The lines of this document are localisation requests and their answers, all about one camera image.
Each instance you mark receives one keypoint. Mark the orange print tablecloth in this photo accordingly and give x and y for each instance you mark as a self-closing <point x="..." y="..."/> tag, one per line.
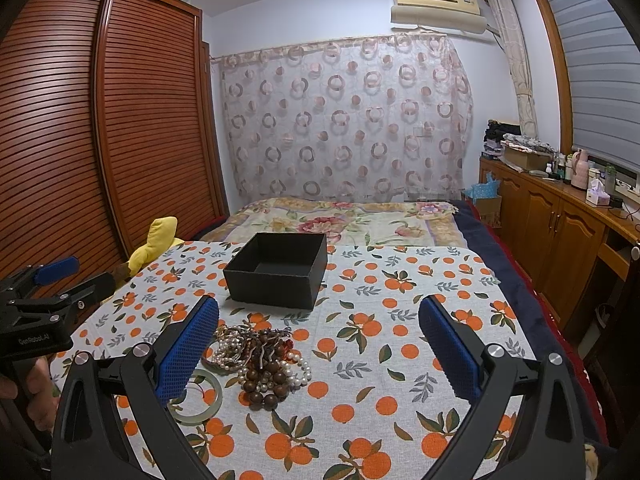
<point x="377" y="404"/>

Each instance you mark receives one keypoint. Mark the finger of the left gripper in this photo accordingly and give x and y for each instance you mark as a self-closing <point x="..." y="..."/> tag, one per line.
<point x="53" y="272"/>
<point x="91" y="292"/>

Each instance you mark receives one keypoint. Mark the pink thermos jug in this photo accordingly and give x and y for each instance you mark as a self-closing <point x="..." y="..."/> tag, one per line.
<point x="580" y="170"/>

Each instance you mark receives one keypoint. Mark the wall air conditioner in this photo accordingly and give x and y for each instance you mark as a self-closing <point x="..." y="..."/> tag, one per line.
<point x="462" y="15"/>

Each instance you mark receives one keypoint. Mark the wooden sideboard cabinet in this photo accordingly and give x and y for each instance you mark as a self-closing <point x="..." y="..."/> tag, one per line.
<point x="576" y="256"/>

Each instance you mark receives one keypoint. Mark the pink tissue box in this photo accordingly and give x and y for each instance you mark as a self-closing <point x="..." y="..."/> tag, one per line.
<point x="596" y="194"/>

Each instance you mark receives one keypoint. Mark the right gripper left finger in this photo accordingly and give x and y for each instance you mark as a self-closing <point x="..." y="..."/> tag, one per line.
<point x="89" y="438"/>

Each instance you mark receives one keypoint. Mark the tied beige side curtain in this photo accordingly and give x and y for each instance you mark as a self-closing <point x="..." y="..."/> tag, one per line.
<point x="516" y="54"/>

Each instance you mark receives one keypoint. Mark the person left hand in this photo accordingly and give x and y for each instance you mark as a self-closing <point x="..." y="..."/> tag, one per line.
<point x="42" y="405"/>

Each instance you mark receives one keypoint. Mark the black square jewelry box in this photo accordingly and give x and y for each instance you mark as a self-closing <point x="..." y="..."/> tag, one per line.
<point x="282" y="270"/>

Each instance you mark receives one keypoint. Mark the sheer circle pattern curtain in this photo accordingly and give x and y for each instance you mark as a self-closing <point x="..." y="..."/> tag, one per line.
<point x="370" y="119"/>

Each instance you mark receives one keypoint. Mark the window roller blind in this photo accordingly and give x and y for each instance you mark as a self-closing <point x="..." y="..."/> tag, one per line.
<point x="602" y="64"/>

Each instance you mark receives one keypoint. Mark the brown louvered wardrobe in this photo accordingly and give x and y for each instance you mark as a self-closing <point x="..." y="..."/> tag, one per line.
<point x="106" y="125"/>

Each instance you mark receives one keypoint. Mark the cardboard box on sideboard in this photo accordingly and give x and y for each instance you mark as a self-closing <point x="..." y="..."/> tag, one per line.
<point x="526" y="160"/>

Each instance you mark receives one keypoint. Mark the blue gift bag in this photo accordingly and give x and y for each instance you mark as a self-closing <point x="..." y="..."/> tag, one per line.
<point x="486" y="190"/>

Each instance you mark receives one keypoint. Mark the pale green jade bangle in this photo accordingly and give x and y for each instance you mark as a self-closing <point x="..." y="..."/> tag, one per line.
<point x="200" y="400"/>

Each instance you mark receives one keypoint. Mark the floral bed blanket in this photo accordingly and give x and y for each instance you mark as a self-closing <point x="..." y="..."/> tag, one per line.
<point x="422" y="224"/>

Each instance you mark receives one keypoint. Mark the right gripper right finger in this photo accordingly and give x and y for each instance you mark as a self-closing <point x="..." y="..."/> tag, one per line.
<point x="547" y="440"/>

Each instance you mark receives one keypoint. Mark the yellow plush toy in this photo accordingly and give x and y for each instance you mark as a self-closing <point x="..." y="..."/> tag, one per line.
<point x="161" y="237"/>

